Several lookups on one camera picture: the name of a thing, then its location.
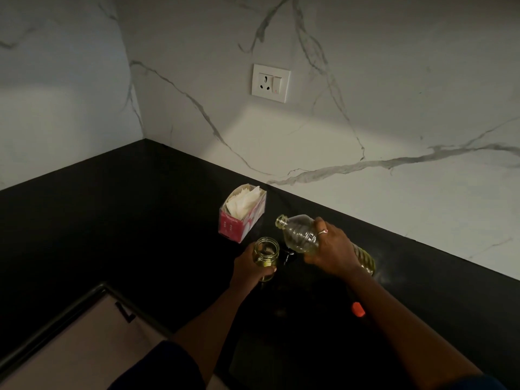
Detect person's left hand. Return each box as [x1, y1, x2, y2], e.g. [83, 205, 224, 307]
[230, 242, 278, 295]

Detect person's right hand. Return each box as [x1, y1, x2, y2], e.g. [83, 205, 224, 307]
[302, 217, 362, 279]

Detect small glass oil dispenser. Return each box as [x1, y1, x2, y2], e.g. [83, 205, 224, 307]
[252, 237, 281, 283]

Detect large clear plastic oil bottle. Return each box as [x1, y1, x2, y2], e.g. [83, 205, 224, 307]
[275, 214, 377, 277]

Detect person's right forearm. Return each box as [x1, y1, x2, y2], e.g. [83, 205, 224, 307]
[345, 268, 484, 390]

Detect person's left forearm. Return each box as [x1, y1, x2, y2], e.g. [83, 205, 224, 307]
[170, 279, 261, 386]

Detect black countertop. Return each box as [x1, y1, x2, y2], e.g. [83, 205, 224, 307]
[0, 138, 520, 390]

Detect pink tissue box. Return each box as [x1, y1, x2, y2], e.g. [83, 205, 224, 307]
[218, 184, 268, 244]

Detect white tissues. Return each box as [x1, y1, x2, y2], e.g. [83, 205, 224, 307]
[225, 185, 263, 220]

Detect blue right shirt sleeve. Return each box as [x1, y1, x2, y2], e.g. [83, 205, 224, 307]
[438, 373, 509, 390]

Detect white wall socket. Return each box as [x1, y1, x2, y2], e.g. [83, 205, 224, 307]
[251, 63, 291, 104]

